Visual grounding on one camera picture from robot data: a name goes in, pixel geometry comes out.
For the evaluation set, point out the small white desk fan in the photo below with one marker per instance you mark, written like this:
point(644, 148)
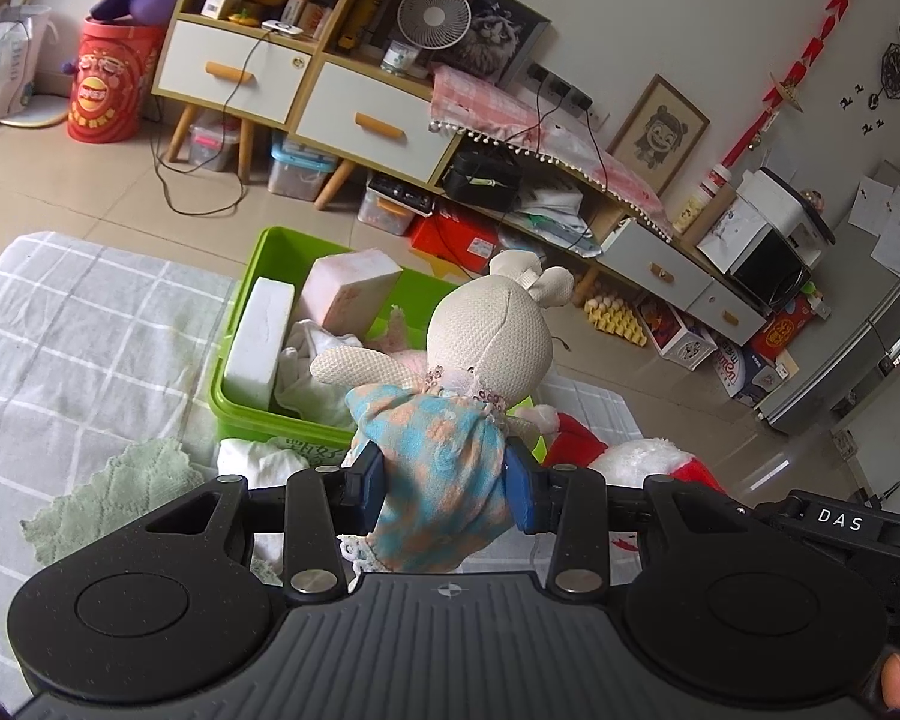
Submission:
point(433, 15)

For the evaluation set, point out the white charger pad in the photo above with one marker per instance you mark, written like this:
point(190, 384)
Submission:
point(283, 27)

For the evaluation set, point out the white carton red print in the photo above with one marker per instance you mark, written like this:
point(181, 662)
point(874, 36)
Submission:
point(742, 379)

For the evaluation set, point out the grey refrigerator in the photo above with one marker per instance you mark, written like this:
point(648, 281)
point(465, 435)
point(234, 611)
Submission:
point(855, 352)

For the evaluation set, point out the pink plush rabbit red outfit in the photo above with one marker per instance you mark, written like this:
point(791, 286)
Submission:
point(577, 442)

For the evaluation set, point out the green fluffy towel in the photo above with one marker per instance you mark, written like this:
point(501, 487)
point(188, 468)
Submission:
point(112, 495)

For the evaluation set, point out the pile of white papers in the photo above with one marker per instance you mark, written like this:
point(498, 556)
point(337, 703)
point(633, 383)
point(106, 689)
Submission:
point(562, 221)

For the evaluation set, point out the green plastic bin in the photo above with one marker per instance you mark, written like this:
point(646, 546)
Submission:
point(259, 262)

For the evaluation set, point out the beige bunny doll blue dress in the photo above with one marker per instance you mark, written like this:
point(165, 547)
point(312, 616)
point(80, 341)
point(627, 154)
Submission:
point(495, 345)

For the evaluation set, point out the tall wooden shelf cabinet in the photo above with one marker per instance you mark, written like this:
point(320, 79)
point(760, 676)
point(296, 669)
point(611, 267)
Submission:
point(232, 71)

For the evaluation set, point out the black wall clock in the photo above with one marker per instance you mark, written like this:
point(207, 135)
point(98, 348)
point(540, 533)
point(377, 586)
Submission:
point(896, 71)

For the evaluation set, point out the black microwave oven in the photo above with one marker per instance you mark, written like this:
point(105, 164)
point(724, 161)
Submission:
point(765, 266)

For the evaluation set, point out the yellow printed cup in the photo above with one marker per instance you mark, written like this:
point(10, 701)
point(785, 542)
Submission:
point(688, 216)

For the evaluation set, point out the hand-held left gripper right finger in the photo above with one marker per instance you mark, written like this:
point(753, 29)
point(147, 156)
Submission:
point(521, 491)

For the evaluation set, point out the framed cat picture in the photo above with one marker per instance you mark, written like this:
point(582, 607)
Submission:
point(499, 34)

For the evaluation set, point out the low wooden drawer cabinet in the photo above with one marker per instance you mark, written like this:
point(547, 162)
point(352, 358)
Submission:
point(367, 124)

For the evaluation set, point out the pink tinted foam block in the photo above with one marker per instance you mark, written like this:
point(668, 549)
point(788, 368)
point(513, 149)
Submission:
point(349, 289)

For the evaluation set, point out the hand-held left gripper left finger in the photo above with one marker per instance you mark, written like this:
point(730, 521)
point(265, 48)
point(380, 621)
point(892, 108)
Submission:
point(369, 491)

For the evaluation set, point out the white cartoon printed box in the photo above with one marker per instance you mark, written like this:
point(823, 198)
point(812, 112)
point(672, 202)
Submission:
point(686, 349)

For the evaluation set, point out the red hanging decoration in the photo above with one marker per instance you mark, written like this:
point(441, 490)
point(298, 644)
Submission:
point(817, 45)

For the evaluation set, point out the clear jar blue label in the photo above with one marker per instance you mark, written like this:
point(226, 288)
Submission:
point(400, 58)

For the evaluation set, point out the red printed bucket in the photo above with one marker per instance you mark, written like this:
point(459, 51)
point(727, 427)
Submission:
point(112, 90)

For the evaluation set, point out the white foam block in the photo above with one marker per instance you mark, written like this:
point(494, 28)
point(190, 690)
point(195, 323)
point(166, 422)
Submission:
point(259, 345)

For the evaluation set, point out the framed cartoon girl picture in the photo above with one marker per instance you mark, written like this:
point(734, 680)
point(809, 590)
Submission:
point(660, 135)

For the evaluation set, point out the clear storage box blue lid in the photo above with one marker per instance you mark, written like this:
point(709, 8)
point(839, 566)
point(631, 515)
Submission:
point(300, 165)

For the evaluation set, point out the grey checked sheet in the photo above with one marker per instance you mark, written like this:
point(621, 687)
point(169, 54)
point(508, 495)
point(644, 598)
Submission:
point(82, 330)

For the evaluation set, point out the yellow egg tray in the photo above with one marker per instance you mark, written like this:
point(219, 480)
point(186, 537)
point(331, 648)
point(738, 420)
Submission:
point(615, 319)

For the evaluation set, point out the clear storage box pink contents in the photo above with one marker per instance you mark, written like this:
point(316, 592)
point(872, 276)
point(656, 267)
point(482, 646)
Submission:
point(214, 142)

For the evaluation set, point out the white printer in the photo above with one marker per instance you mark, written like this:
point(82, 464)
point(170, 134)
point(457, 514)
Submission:
point(780, 199)

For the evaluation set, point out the pink cloth with pompoms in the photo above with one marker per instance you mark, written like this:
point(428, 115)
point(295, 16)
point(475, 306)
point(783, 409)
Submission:
point(495, 112)

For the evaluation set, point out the white paper shopping bag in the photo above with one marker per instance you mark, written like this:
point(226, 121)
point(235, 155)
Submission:
point(4, 67)

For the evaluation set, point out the red cardboard box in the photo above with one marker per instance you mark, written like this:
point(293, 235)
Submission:
point(457, 236)

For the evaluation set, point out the black case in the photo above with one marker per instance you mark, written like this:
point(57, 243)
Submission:
point(480, 176)

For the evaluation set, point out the white sheet with drawing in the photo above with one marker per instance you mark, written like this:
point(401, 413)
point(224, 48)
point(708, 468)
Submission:
point(727, 236)

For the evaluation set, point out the red gift box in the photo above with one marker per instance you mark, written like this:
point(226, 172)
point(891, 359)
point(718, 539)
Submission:
point(784, 330)

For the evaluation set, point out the round pale board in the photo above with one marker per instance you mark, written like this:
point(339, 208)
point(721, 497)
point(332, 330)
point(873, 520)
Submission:
point(37, 116)

